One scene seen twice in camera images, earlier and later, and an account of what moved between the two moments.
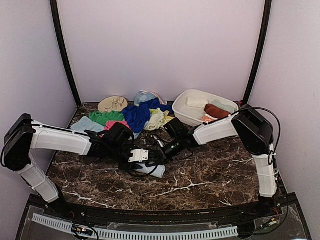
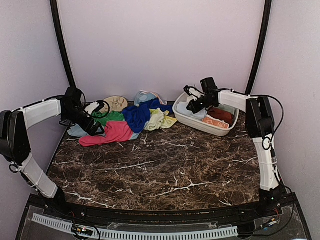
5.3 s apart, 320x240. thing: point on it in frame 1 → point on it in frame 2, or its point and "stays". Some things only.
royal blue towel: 138,116 stays
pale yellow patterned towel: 158,119 stays
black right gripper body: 166,156 → 206,103
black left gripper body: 116,152 → 73,117
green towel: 101,118 stays
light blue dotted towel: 142,96 stays
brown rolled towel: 215,112 stays
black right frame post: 261,46 stays
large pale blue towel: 159,172 → 182,109
